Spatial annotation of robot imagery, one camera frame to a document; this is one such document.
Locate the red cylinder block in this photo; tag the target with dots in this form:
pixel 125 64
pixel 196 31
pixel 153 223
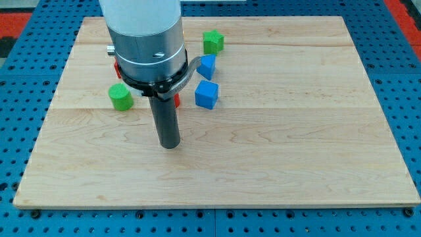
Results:
pixel 177 100

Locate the red block behind arm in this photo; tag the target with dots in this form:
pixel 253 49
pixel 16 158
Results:
pixel 116 68

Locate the green star block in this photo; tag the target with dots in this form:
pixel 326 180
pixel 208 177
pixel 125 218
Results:
pixel 213 42

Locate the blue cube block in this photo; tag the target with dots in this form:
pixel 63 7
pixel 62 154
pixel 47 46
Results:
pixel 206 94

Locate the light wooden board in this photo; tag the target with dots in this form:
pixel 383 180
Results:
pixel 296 125

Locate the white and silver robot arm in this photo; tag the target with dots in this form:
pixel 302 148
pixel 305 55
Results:
pixel 148 42

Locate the dark grey cylindrical pointer tool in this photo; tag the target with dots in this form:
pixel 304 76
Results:
pixel 166 121

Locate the green cylinder block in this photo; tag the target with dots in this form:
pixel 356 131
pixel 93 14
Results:
pixel 120 97

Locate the blue triangular prism block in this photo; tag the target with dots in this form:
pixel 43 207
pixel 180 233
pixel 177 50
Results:
pixel 208 66

